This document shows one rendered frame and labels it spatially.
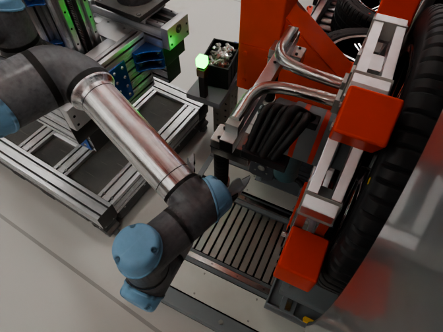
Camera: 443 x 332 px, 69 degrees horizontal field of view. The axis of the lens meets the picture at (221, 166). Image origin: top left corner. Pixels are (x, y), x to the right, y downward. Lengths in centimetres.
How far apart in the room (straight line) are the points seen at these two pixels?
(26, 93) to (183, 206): 34
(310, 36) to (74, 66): 84
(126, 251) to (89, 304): 110
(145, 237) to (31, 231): 137
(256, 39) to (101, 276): 119
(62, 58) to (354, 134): 52
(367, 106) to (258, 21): 80
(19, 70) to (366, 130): 58
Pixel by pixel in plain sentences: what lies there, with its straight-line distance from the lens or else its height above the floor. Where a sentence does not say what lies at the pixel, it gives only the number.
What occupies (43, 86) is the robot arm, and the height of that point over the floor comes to 107.
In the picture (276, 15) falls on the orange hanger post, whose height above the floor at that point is 88.
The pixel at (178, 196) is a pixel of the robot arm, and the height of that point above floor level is 99.
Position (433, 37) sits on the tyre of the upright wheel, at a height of 117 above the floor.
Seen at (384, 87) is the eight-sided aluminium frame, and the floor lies 112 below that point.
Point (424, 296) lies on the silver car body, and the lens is 28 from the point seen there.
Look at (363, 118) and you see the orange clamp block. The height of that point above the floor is 114.
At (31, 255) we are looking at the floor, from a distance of 179.
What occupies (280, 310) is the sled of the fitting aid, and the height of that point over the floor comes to 17.
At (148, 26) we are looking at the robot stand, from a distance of 139.
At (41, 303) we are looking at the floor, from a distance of 169.
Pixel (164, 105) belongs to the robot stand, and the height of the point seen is 21.
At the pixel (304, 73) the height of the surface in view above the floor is 100.
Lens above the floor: 147
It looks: 55 degrees down
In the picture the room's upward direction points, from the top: straight up
